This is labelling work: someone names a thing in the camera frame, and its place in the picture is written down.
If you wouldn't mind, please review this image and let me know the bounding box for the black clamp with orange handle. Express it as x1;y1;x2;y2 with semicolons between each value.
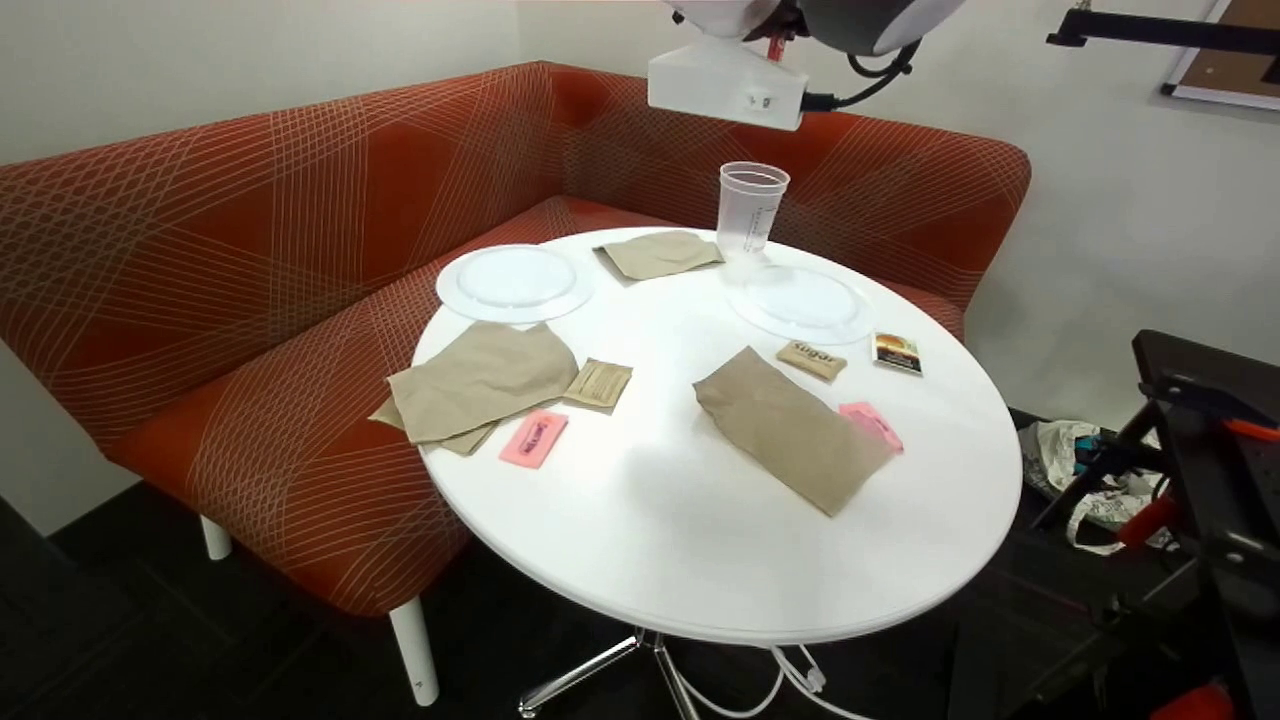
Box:
1117;494;1188;552
1220;414;1280;454

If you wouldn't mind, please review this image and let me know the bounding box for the brown paper napkin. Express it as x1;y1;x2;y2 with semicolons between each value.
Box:
593;229;729;288
689;346;901;525
370;397;502;461
386;321;583;454

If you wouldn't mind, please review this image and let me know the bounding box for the white cable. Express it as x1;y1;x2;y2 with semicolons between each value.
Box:
656;646;871;720

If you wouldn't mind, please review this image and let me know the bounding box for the red patterned corner sofa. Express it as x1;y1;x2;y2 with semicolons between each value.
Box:
0;58;1037;713

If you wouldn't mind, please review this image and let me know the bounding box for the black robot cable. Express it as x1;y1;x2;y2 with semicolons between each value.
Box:
801;35;927;117

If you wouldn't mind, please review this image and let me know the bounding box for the pink sweetener packet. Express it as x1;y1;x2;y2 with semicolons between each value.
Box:
495;407;573;475
838;397;908;461

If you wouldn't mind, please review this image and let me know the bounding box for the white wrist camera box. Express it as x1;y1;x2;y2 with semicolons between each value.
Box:
645;34;813;138

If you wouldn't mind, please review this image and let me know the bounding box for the small white plate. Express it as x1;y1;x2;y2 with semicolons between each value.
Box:
729;266;871;346

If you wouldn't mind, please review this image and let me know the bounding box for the large white plate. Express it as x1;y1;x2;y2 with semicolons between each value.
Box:
432;240;593;334

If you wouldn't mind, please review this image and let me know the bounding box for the framed wall board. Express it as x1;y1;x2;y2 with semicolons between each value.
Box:
1156;0;1280;117

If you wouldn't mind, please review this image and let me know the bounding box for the black robot mounting cart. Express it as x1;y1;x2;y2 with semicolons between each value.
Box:
1033;324;1280;720

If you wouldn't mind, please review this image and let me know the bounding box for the white teal bag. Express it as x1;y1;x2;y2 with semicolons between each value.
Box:
1016;414;1139;561

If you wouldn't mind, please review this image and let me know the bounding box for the small brown sugar packet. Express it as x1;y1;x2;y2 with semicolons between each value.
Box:
562;357;635;420
771;340;853;388

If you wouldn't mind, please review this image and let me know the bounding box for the black overhead bar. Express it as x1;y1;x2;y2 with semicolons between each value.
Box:
1044;6;1280;62

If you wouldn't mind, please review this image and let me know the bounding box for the clear plastic cup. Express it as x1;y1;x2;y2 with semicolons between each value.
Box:
716;156;796;288

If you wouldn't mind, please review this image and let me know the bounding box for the black orange tea bag packet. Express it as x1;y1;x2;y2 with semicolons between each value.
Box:
869;330;927;380

